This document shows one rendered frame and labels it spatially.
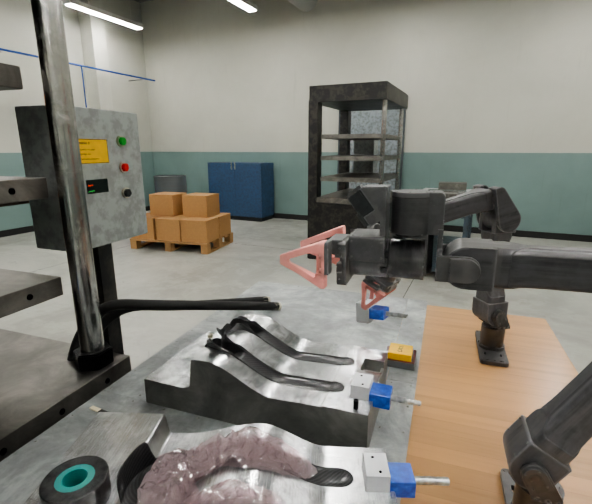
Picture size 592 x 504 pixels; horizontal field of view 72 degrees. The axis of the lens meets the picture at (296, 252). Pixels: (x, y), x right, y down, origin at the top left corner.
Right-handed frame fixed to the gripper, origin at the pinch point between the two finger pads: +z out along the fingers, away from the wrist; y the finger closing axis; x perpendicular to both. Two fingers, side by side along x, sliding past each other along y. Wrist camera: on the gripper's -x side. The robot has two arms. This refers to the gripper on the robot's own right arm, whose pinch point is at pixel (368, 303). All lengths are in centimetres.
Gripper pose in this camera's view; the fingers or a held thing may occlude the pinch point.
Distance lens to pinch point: 112.4
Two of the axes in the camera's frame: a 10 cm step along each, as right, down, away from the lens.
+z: -3.8, 8.4, 3.9
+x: 7.5, 5.3, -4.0
